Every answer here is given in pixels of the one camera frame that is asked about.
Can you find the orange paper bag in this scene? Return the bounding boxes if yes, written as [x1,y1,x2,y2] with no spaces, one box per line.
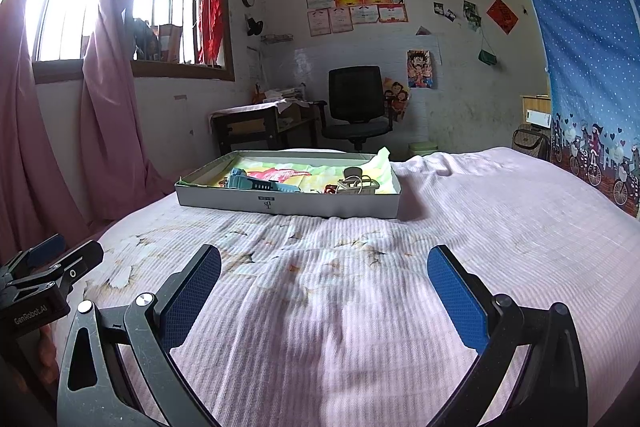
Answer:
[157,23,181,62]

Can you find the red cartoon children picture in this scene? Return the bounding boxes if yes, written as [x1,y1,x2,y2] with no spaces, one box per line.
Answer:
[382,78,411,122]

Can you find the colourful printed cloth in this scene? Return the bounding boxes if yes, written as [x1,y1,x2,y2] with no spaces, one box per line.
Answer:
[182,147,393,196]

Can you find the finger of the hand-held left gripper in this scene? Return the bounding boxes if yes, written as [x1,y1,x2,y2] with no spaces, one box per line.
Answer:
[0,234,67,279]
[7,241,105,297]

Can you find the pink bedspread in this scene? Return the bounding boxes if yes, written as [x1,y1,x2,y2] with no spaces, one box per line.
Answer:
[50,147,640,427]

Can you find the dark wooden desk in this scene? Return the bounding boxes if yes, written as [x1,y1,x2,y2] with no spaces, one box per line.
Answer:
[210,99,328,155]

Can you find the pink curtain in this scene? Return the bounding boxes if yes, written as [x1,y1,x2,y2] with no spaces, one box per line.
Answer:
[0,0,236,250]

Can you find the cartoon wall poster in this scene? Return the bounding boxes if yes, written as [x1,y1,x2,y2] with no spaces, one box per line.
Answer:
[406,50,434,90]

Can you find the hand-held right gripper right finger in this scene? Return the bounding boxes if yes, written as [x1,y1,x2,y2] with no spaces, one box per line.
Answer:
[426,244,589,427]

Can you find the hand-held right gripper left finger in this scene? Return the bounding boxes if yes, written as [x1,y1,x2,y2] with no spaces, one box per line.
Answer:
[56,244,222,427]

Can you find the blue printed curtain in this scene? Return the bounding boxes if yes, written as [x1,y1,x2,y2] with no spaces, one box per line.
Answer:
[515,0,640,220]

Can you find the light wooden cabinet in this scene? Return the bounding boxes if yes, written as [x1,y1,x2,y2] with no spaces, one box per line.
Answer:
[520,94,553,130]

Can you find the red hanging cloth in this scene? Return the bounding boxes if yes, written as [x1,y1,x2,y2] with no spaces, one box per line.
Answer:
[197,0,224,64]

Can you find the green-toned wall photos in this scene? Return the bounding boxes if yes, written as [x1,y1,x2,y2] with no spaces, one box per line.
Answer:
[462,0,482,32]

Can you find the red diamond paper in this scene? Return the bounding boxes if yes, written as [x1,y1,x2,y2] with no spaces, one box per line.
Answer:
[486,0,517,36]

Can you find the blue smartwatch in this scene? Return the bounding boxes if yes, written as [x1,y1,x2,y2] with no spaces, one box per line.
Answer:
[220,171,301,196]

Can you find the brown patterned handbag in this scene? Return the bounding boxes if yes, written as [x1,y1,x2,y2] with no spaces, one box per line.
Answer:
[511,123,551,165]

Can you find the grey shallow cardboard box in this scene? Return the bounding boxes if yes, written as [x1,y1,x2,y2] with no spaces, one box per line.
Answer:
[175,150,402,220]

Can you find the black office chair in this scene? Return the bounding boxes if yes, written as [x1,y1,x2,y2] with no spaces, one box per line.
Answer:
[320,66,396,152]

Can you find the group of wall certificates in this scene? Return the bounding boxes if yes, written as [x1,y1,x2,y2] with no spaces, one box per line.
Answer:
[305,0,422,38]

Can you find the pile of papers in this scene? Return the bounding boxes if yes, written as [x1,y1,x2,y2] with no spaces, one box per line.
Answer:
[252,84,306,105]

